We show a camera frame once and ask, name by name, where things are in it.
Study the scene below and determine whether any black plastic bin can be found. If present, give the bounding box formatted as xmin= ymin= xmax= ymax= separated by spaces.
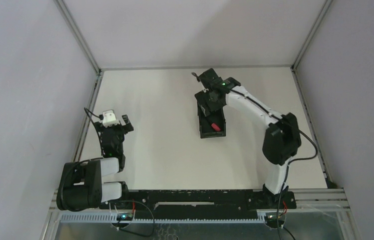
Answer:
xmin=197 ymin=104 xmax=226 ymax=139

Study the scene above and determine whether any red handled screwdriver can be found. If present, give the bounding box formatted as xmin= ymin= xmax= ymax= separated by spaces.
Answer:
xmin=211 ymin=123 xmax=221 ymax=132

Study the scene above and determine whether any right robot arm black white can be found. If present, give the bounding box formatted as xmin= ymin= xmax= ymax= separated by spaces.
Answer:
xmin=192 ymin=68 xmax=310 ymax=208

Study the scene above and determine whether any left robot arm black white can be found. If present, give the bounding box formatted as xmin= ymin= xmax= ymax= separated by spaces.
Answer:
xmin=56 ymin=111 xmax=134 ymax=212

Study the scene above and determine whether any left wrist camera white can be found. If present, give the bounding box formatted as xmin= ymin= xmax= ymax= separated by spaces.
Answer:
xmin=102 ymin=109 xmax=120 ymax=128

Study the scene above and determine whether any left aluminium frame rail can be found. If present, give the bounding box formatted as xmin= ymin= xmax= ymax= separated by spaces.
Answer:
xmin=72 ymin=72 xmax=103 ymax=162

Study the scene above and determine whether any aluminium frame rail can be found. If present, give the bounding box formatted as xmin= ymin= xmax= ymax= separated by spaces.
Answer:
xmin=72 ymin=72 xmax=103 ymax=162
xmin=290 ymin=65 xmax=339 ymax=189

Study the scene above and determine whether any left circuit board with wires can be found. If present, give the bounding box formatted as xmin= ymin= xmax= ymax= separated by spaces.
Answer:
xmin=109 ymin=199 xmax=156 ymax=238

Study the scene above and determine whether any circuit board with wires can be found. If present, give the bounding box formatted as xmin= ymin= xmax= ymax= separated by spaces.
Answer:
xmin=265 ymin=200 xmax=296 ymax=240
xmin=109 ymin=199 xmax=156 ymax=238

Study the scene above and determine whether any grey slotted cable duct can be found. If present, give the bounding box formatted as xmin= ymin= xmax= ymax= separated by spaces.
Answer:
xmin=60 ymin=212 xmax=266 ymax=224

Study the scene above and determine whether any right aluminium frame rail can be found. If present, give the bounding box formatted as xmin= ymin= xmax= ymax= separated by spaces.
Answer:
xmin=290 ymin=65 xmax=339 ymax=189

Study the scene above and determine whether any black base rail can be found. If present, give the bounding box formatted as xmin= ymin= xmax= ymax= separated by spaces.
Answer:
xmin=100 ymin=188 xmax=297 ymax=221

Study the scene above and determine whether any right circuit board with wires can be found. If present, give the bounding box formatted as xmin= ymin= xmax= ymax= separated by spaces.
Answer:
xmin=265 ymin=200 xmax=296 ymax=240

